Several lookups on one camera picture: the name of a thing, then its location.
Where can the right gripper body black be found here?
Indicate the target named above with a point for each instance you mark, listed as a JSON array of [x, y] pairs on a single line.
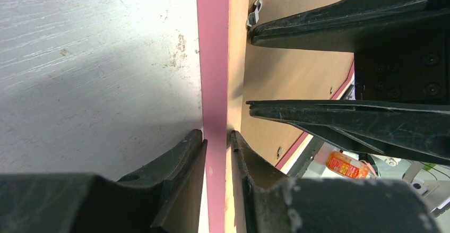
[[404, 63]]

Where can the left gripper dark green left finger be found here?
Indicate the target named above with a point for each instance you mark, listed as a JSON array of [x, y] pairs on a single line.
[[162, 196]]

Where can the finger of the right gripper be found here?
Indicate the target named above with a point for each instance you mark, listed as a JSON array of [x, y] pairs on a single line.
[[351, 25], [400, 130]]

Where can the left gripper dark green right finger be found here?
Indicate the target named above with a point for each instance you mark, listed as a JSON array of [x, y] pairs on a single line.
[[267, 200]]

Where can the brown frame backing board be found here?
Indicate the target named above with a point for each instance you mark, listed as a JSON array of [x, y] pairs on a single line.
[[279, 74]]

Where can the light wooden picture frame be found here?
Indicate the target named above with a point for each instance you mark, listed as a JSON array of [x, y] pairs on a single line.
[[223, 42]]

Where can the orange tape roll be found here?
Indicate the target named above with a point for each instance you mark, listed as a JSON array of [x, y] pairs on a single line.
[[347, 166]]

